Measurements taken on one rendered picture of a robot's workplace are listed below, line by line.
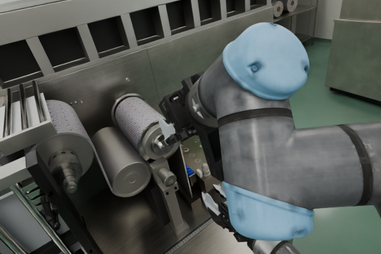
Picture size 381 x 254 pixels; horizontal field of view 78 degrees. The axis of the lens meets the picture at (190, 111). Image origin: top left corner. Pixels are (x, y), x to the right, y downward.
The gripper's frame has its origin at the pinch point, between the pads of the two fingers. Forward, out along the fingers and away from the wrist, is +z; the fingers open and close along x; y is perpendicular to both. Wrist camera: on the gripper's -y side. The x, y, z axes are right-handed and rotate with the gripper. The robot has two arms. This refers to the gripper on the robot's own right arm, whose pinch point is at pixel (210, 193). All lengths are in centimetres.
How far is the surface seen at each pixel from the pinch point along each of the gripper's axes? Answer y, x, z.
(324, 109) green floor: -109, -222, 81
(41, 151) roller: 29.3, 33.9, 14.0
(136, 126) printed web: 20.8, 10.4, 19.8
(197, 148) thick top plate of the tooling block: -5.9, -12.5, 26.1
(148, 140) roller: 19.2, 10.0, 12.5
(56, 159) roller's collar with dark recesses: 27.8, 31.8, 10.6
